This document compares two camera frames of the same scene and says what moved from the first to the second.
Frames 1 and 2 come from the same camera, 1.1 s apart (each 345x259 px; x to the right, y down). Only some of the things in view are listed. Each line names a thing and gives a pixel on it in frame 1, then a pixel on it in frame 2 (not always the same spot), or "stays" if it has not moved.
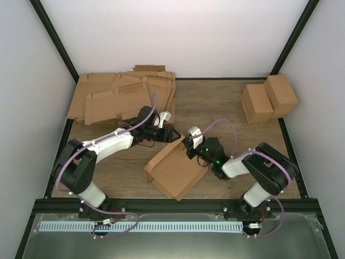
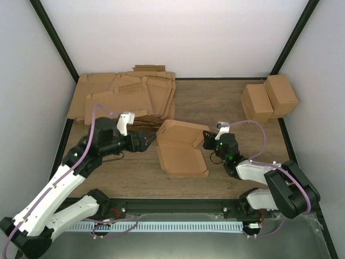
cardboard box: x=256 y=104 stays
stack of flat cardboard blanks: x=101 y=98 stays
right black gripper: x=190 y=145 -> x=208 y=140
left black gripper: x=168 y=138 -> x=143 y=147
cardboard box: x=282 y=97 stays
